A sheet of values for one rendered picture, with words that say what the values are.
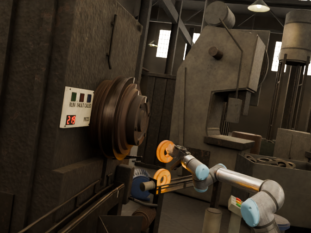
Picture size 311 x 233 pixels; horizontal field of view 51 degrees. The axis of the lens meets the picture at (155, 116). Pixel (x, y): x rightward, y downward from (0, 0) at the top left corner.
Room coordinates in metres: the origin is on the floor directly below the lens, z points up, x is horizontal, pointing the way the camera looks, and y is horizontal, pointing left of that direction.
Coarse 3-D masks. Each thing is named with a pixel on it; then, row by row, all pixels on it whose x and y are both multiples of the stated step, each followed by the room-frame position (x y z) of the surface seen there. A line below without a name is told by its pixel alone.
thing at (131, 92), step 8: (128, 88) 1.72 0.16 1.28; (136, 88) 1.84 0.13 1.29; (128, 96) 1.71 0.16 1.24; (120, 104) 1.65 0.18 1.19; (128, 104) 1.68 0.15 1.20; (120, 112) 1.64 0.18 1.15; (120, 120) 1.66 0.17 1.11; (120, 128) 1.66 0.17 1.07; (120, 136) 1.68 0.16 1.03; (120, 144) 1.71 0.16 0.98; (128, 144) 1.78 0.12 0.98; (120, 152) 1.74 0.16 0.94
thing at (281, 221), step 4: (276, 216) 2.72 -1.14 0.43; (280, 216) 2.74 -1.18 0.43; (276, 220) 2.62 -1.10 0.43; (280, 220) 2.63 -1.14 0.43; (284, 220) 2.65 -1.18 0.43; (280, 224) 2.53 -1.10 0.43; (284, 224) 2.54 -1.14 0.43; (288, 224) 2.60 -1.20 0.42; (252, 228) 2.67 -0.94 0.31; (280, 228) 2.52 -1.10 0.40; (284, 228) 2.53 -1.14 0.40; (288, 228) 2.56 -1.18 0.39; (252, 232) 2.66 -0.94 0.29; (284, 232) 2.61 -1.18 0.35
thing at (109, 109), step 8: (120, 80) 1.74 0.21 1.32; (128, 80) 1.74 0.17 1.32; (136, 80) 1.88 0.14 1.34; (112, 88) 1.68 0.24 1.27; (120, 88) 1.66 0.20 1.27; (112, 96) 1.65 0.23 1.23; (120, 96) 1.66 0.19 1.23; (112, 104) 1.63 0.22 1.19; (104, 112) 1.63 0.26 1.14; (112, 112) 1.61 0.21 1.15; (104, 120) 1.62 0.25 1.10; (112, 120) 1.60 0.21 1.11; (104, 128) 1.63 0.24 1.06; (112, 128) 1.61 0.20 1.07; (104, 136) 1.64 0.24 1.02; (112, 136) 1.63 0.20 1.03; (104, 144) 1.67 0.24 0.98; (112, 144) 1.65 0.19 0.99; (112, 152) 1.68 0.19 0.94; (128, 152) 1.93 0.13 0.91
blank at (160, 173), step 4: (156, 172) 2.20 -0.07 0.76; (160, 172) 2.19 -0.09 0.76; (164, 172) 2.22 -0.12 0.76; (168, 172) 2.26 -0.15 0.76; (156, 176) 2.18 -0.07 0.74; (160, 176) 2.20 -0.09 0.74; (164, 176) 2.25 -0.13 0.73; (168, 176) 2.26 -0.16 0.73; (160, 180) 2.20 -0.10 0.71; (164, 180) 2.26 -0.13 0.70; (168, 180) 2.27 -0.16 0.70; (160, 184) 2.21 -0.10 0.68; (156, 188) 2.19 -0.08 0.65
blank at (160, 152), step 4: (160, 144) 2.21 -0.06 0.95; (164, 144) 2.21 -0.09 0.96; (168, 144) 2.23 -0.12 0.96; (172, 144) 2.26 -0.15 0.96; (160, 148) 2.19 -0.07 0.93; (164, 148) 2.21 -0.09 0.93; (156, 152) 2.20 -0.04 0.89; (160, 152) 2.19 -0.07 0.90; (160, 156) 2.19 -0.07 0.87; (164, 156) 2.22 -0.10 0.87; (168, 156) 2.24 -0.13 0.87; (160, 160) 2.22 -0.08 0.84; (164, 160) 2.22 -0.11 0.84; (168, 160) 2.24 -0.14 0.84
